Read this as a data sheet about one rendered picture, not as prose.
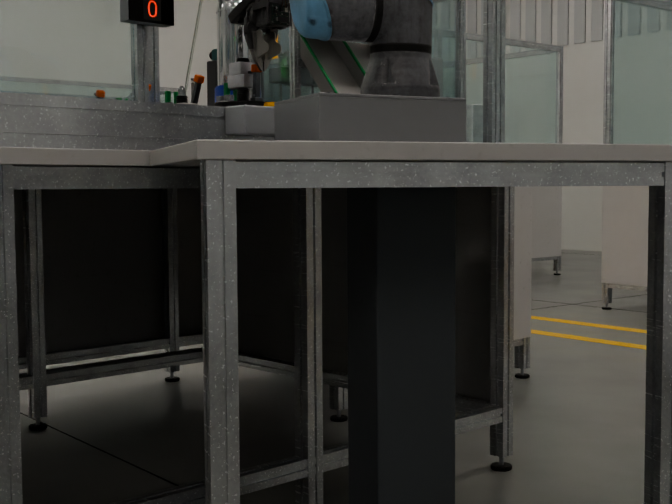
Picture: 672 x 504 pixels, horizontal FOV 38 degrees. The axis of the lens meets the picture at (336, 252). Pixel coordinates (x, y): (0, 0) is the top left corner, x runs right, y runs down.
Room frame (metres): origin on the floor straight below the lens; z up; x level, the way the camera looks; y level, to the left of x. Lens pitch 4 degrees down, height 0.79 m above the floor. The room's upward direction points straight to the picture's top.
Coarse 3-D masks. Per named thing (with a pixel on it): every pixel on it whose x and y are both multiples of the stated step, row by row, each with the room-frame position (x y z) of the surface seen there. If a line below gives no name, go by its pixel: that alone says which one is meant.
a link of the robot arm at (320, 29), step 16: (304, 0) 1.74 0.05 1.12; (320, 0) 1.73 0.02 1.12; (336, 0) 1.74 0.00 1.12; (352, 0) 1.75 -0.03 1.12; (368, 0) 1.76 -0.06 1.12; (304, 16) 1.75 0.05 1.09; (320, 16) 1.74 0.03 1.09; (336, 16) 1.75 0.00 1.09; (352, 16) 1.76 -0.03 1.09; (368, 16) 1.77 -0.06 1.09; (304, 32) 1.77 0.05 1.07; (320, 32) 1.76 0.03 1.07; (336, 32) 1.77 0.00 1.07; (352, 32) 1.78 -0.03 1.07; (368, 32) 1.79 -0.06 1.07
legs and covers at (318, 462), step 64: (0, 192) 1.66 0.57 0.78; (256, 192) 3.48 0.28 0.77; (320, 192) 2.16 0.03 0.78; (512, 192) 2.65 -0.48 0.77; (0, 256) 1.65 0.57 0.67; (256, 256) 3.48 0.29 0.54; (320, 256) 2.16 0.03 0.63; (512, 256) 2.65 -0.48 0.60; (0, 320) 1.65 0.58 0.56; (256, 320) 3.49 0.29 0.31; (320, 320) 2.16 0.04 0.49; (512, 320) 2.65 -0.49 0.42; (0, 384) 1.64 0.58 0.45; (320, 384) 2.16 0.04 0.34; (512, 384) 2.65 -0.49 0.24; (0, 448) 1.64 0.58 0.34; (320, 448) 2.15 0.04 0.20; (512, 448) 2.65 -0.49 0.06
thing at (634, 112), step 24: (624, 0) 6.05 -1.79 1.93; (648, 0) 5.92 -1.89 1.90; (624, 24) 6.04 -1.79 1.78; (648, 24) 5.91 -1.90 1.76; (624, 48) 6.04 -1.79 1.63; (648, 48) 5.91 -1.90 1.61; (624, 72) 6.04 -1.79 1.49; (648, 72) 5.91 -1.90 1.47; (624, 96) 6.04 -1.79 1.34; (648, 96) 5.91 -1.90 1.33; (624, 120) 6.04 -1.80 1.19; (648, 120) 5.91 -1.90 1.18
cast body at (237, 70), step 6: (240, 60) 2.31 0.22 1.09; (246, 60) 2.31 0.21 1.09; (234, 66) 2.31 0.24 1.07; (240, 66) 2.30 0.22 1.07; (246, 66) 2.31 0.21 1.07; (234, 72) 2.31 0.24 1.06; (240, 72) 2.30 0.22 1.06; (246, 72) 2.31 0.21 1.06; (228, 78) 2.33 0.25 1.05; (234, 78) 2.31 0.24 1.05; (240, 78) 2.30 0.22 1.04; (246, 78) 2.29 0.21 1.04; (252, 78) 2.30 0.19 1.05; (228, 84) 2.33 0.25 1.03; (234, 84) 2.31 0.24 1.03; (240, 84) 2.30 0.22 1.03; (246, 84) 2.29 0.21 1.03; (252, 84) 2.30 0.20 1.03
